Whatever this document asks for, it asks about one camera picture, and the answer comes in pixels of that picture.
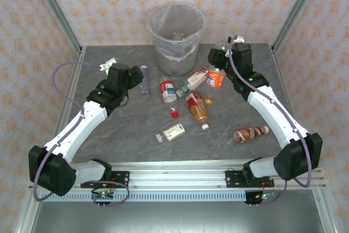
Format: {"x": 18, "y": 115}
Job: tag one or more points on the green cap white label bottle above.
{"x": 195, "y": 78}

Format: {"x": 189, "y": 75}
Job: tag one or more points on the red teal label bottle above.
{"x": 167, "y": 89}

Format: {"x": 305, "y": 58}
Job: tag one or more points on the red label tea bottle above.
{"x": 197, "y": 107}

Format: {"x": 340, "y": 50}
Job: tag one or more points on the square bottle white label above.
{"x": 174, "y": 132}

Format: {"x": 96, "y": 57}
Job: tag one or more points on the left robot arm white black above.
{"x": 81, "y": 124}

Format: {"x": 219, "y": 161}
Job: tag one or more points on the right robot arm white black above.
{"x": 272, "y": 113}

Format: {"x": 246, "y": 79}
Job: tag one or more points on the grey mesh waste bin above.
{"x": 163, "y": 64}

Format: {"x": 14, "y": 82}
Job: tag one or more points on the clear plastic bin liner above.
{"x": 191, "y": 42}

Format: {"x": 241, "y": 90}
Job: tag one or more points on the clear tube bottle blue cap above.
{"x": 145, "y": 83}

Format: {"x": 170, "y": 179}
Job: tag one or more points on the orange label bottle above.
{"x": 215, "y": 80}

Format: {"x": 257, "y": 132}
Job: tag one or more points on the brown drink bottle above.
{"x": 248, "y": 134}

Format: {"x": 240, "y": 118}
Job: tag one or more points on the left circuit board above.
{"x": 103, "y": 195}

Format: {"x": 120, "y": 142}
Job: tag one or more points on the circuit board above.
{"x": 103, "y": 195}
{"x": 261, "y": 196}

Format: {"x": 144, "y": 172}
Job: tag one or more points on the right circuit board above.
{"x": 261, "y": 196}

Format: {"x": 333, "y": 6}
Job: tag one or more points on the aluminium frame post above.
{"x": 54, "y": 9}
{"x": 297, "y": 9}

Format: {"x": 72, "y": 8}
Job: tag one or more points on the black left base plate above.
{"x": 121, "y": 177}

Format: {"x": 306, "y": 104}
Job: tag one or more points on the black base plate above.
{"x": 233, "y": 177}
{"x": 121, "y": 177}

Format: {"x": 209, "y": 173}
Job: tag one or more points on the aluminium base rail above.
{"x": 177, "y": 177}

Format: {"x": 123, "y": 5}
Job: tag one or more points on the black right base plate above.
{"x": 233, "y": 177}

